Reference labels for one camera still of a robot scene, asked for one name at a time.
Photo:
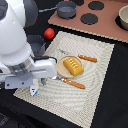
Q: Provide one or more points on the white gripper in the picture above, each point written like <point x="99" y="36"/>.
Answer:
<point x="43" y="68"/>

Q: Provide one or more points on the red toy tomato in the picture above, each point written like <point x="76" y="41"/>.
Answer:
<point x="49" y="33"/>

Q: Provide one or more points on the yellow toy bread loaf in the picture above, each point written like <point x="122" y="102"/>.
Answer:
<point x="73" y="66"/>

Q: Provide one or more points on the grey toy frying pan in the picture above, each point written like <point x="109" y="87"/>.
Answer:
<point x="65" y="9"/>

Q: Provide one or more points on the grey toy pot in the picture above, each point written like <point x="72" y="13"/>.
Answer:
<point x="37" y="44"/>

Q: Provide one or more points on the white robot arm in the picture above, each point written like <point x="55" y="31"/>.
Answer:
<point x="18" y="67"/>

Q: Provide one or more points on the round wooden plate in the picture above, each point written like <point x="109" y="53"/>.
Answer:
<point x="62" y="70"/>

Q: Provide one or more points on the beige woven placemat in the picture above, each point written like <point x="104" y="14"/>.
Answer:
<point x="64" y="100"/>

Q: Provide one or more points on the black table cloth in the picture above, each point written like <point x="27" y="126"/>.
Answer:
<point x="112" y="108"/>

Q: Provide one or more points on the beige bowl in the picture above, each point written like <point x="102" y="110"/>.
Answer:
<point x="123" y="14"/>

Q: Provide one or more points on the fork with orange handle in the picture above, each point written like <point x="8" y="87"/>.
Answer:
<point x="70" y="82"/>

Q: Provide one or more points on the knife with orange handle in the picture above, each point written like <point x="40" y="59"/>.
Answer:
<point x="79" y="55"/>

